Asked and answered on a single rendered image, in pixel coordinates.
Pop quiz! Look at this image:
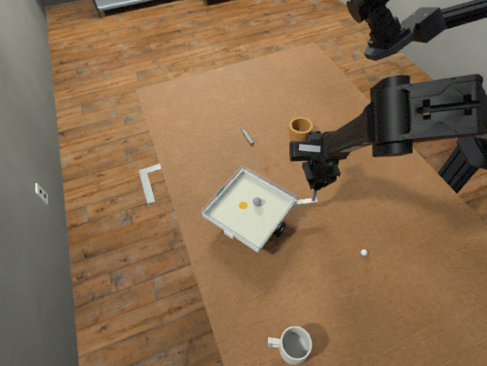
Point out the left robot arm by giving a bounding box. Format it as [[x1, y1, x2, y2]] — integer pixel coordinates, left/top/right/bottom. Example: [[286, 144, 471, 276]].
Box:
[[289, 74, 487, 170]]

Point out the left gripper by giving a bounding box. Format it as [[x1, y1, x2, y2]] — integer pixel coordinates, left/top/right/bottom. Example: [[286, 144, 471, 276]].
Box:
[[302, 158, 341, 190]]

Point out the white mug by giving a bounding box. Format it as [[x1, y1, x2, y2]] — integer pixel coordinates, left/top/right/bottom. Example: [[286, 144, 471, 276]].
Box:
[[268, 326, 312, 365]]

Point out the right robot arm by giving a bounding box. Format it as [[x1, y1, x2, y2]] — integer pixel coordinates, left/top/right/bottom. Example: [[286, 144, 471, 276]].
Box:
[[346, 0, 411, 50]]

